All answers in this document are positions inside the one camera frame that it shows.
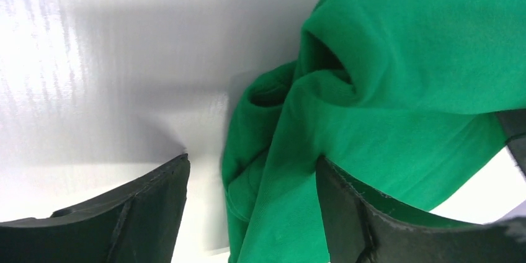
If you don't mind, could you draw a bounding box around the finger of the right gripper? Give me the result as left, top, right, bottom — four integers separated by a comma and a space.
496, 109, 525, 177

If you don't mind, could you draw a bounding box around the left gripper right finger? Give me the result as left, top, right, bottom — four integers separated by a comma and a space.
316, 157, 525, 262

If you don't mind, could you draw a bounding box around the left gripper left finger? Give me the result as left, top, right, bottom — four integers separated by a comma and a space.
1, 154, 190, 263

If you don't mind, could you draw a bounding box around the green t shirt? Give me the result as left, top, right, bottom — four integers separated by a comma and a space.
222, 0, 525, 262

